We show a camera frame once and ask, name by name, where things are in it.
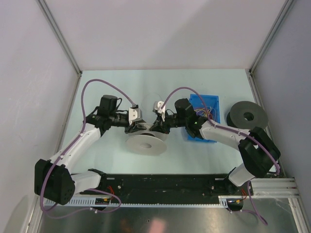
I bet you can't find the slotted grey cable duct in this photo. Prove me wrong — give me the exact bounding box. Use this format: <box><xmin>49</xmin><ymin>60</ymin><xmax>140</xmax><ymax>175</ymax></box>
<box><xmin>70</xmin><ymin>196</ymin><xmax>229</xmax><ymax>208</ymax></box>

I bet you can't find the thin white cable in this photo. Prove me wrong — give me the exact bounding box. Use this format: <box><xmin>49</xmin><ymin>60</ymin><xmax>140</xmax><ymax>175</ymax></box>
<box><xmin>142</xmin><ymin>93</ymin><xmax>161</xmax><ymax>115</ymax></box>

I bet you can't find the bundle of coloured wires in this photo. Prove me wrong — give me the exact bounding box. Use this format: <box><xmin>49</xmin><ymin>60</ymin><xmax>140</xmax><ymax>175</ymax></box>
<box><xmin>194</xmin><ymin>104</ymin><xmax>218</xmax><ymax>119</ymax></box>

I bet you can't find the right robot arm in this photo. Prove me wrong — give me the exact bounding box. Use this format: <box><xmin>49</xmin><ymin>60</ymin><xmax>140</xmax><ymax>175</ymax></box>
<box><xmin>150</xmin><ymin>99</ymin><xmax>280</xmax><ymax>195</ymax></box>

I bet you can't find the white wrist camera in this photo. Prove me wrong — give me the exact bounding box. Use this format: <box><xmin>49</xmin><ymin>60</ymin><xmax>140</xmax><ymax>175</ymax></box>
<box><xmin>153</xmin><ymin>101</ymin><xmax>165</xmax><ymax>122</ymax></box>
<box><xmin>128</xmin><ymin>104</ymin><xmax>142</xmax><ymax>124</ymax></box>

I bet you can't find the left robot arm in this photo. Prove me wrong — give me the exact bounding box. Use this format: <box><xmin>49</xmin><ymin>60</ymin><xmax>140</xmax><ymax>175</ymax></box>
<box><xmin>35</xmin><ymin>95</ymin><xmax>142</xmax><ymax>205</ymax></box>

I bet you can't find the white cable spool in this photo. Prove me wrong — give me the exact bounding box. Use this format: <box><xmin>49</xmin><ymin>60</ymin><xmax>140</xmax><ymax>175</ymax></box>
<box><xmin>126</xmin><ymin>122</ymin><xmax>168</xmax><ymax>156</ymax></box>

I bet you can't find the right aluminium frame post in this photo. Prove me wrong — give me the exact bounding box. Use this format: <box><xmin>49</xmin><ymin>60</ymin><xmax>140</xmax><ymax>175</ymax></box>
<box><xmin>248</xmin><ymin>0</ymin><xmax>295</xmax><ymax>73</ymax></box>

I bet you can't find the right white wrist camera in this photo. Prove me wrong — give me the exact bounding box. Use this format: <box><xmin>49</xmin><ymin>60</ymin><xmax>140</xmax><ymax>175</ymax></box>
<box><xmin>153</xmin><ymin>101</ymin><xmax>165</xmax><ymax>122</ymax></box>

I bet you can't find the aluminium frame post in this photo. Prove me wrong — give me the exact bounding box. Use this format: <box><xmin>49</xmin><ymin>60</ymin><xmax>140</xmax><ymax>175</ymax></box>
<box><xmin>35</xmin><ymin>0</ymin><xmax>82</xmax><ymax>75</ymax></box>
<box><xmin>248</xmin><ymin>0</ymin><xmax>295</xmax><ymax>73</ymax></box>

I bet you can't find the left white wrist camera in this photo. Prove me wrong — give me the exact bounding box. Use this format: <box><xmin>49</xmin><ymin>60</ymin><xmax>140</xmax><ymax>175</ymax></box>
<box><xmin>128</xmin><ymin>104</ymin><xmax>142</xmax><ymax>124</ymax></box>

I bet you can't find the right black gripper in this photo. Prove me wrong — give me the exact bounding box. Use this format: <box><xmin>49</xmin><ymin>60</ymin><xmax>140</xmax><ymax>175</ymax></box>
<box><xmin>150</xmin><ymin>110</ymin><xmax>188</xmax><ymax>134</ymax></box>

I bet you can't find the dark grey cable spool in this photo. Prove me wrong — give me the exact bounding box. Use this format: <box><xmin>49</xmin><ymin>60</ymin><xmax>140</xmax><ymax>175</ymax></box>
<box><xmin>226</xmin><ymin>101</ymin><xmax>268</xmax><ymax>130</ymax></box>

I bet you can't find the blue plastic bin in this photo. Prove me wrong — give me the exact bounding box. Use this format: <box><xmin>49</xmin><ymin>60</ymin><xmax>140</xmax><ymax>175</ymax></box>
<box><xmin>187</xmin><ymin>94</ymin><xmax>221</xmax><ymax>144</ymax></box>

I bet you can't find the left aluminium frame post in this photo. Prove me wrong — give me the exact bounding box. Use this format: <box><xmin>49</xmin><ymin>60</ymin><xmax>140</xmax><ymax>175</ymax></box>
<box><xmin>35</xmin><ymin>0</ymin><xmax>82</xmax><ymax>75</ymax></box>

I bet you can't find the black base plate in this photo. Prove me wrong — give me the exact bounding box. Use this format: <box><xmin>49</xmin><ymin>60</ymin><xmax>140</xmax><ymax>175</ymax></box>
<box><xmin>72</xmin><ymin>173</ymin><xmax>253</xmax><ymax>205</ymax></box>

